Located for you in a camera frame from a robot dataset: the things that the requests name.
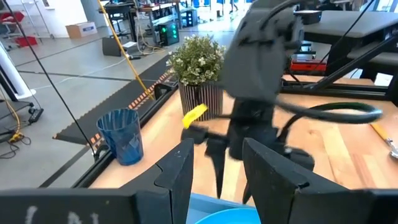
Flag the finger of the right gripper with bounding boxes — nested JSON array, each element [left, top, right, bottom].
[[279, 146, 315, 174], [180, 124, 231, 200]]

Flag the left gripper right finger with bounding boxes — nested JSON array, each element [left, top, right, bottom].
[[242, 138, 374, 224]]

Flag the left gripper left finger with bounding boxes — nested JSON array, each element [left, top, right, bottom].
[[121, 138, 195, 224]]

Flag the blue translucent plastic cup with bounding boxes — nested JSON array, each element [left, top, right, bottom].
[[96, 108, 144, 166]]

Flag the blue plastic tray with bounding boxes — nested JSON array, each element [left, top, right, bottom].
[[186, 192, 261, 224]]

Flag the blue round plate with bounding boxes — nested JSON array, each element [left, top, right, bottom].
[[195, 207, 261, 224]]

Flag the yellow tape tag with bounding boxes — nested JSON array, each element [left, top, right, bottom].
[[182, 103, 208, 130]]

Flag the red toolbox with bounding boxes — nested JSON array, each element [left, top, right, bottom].
[[289, 58, 328, 74]]

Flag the potted plant in striped pot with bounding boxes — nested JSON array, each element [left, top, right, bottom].
[[166, 34, 227, 122]]

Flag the black hazard-striped floor mat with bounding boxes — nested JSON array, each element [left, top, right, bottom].
[[52, 55, 178, 147]]

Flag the white paper sheet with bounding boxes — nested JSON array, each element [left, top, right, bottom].
[[374, 73, 394, 87]]

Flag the small black desktop box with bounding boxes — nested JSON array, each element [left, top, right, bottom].
[[294, 9, 323, 26]]

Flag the computer tower with green lights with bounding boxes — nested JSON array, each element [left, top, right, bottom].
[[154, 21, 180, 47]]

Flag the black desk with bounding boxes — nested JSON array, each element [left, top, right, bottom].
[[303, 11, 398, 78]]

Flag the black floor case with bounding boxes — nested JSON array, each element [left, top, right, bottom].
[[101, 36, 138, 58]]

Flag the black power strip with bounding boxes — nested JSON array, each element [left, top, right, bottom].
[[27, 107, 45, 124]]

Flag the black rolling cart base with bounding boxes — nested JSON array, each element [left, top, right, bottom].
[[0, 71, 35, 141]]

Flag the cardboard box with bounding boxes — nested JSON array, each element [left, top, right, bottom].
[[65, 21, 98, 39]]

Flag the white column base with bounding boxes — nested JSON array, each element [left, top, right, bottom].
[[0, 42, 37, 101]]

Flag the red plastic bin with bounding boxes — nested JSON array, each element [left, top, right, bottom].
[[14, 35, 39, 49]]

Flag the right arm's black cable loop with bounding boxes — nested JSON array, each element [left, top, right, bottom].
[[273, 101, 384, 147]]

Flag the yellow hanging cable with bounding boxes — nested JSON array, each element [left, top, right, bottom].
[[96, 0, 155, 101]]

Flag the yellow plug with cable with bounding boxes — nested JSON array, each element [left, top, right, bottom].
[[0, 90, 25, 144]]

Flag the black hanging cable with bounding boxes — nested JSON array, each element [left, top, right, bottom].
[[1, 0, 96, 156]]

